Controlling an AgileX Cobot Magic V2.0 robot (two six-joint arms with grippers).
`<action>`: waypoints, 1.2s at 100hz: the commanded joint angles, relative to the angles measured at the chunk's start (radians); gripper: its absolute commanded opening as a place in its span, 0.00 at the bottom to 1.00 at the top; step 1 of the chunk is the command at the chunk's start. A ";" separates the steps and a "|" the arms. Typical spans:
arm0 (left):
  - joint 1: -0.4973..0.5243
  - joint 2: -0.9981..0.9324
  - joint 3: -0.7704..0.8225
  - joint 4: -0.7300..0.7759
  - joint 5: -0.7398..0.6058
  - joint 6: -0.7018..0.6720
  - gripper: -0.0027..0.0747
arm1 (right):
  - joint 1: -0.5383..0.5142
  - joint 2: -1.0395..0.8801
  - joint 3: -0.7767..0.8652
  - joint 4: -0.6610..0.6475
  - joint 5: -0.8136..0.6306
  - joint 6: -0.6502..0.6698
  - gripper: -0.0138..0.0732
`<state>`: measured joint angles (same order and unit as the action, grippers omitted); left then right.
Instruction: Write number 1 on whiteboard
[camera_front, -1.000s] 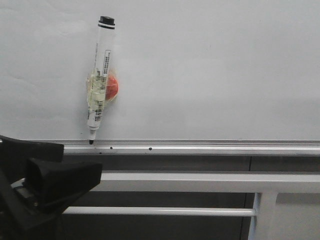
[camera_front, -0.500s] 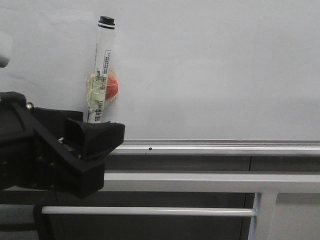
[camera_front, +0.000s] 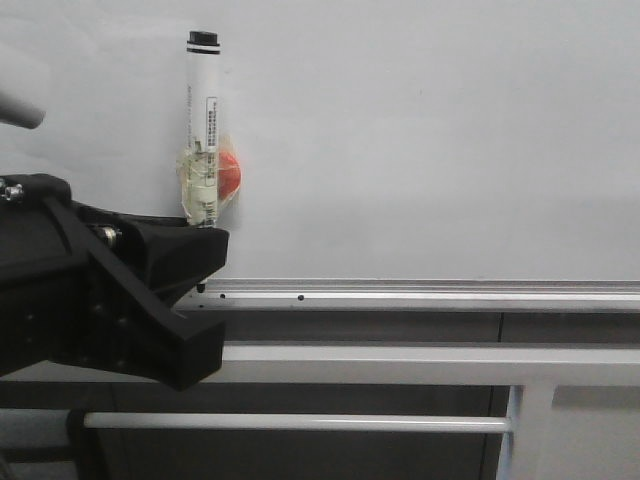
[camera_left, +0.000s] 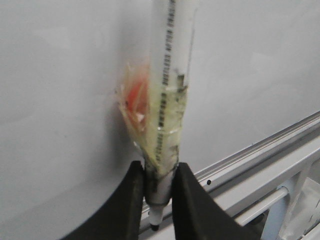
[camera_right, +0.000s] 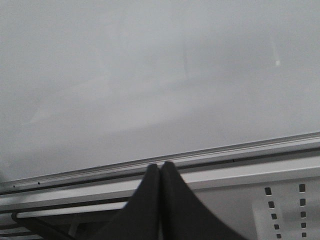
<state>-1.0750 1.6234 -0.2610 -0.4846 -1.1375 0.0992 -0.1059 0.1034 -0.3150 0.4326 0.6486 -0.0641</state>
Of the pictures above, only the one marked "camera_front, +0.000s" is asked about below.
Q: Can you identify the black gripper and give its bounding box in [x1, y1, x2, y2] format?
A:
[1, 174, 229, 391]

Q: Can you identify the white whiteboard marker black tip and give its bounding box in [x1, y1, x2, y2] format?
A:
[177, 30, 221, 228]

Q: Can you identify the red round magnet taped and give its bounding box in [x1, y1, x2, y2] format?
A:
[218, 135, 242, 208]

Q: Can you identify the white whiteboard surface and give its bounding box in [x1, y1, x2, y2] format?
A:
[1, 1, 639, 280]

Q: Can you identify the white round metal bar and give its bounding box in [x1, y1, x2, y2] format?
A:
[84, 412, 513, 434]

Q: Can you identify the aluminium whiteboard tray rail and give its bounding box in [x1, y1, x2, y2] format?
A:
[177, 278, 639, 313]

